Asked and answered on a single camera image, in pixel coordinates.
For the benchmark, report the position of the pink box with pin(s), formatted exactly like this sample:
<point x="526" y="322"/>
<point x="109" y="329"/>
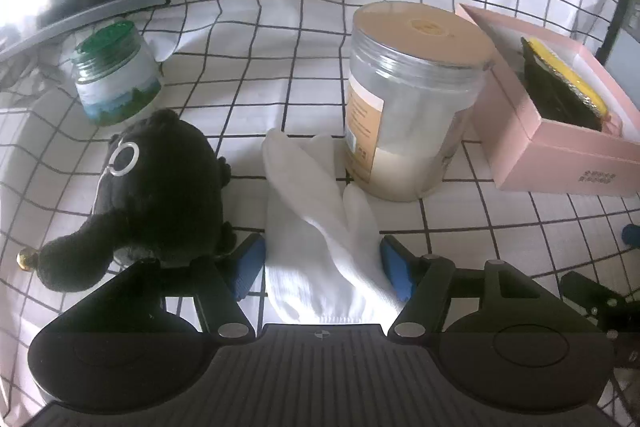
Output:
<point x="530" y="142"/>

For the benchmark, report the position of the clear plastic jar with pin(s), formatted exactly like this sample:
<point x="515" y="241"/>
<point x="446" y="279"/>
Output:
<point x="415" y="107"/>

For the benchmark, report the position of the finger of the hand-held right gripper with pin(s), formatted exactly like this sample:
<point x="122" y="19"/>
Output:
<point x="632" y="235"/>
<point x="595" y="299"/>

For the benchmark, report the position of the glass jar green lid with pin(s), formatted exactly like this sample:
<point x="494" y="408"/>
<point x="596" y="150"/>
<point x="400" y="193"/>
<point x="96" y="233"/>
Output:
<point x="117" y="77"/>

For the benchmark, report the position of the white checked tablecloth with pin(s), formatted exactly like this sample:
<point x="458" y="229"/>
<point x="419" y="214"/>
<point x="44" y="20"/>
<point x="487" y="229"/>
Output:
<point x="280" y="32"/>

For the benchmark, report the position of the small gold bell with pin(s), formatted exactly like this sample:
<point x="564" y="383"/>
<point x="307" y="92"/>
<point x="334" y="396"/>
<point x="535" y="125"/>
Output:
<point x="26" y="259"/>

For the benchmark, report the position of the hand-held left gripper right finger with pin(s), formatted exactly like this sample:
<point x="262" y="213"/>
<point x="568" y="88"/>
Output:
<point x="397" y="272"/>

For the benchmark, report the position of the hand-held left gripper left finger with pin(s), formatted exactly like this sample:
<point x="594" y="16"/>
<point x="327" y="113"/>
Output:
<point x="247" y="267"/>

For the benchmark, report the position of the dark plush toy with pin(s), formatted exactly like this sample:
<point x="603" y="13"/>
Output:
<point x="160" y="187"/>

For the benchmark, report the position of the black and yellow round pad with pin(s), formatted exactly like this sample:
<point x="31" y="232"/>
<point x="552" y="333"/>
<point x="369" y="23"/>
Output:
<point x="560" y="87"/>

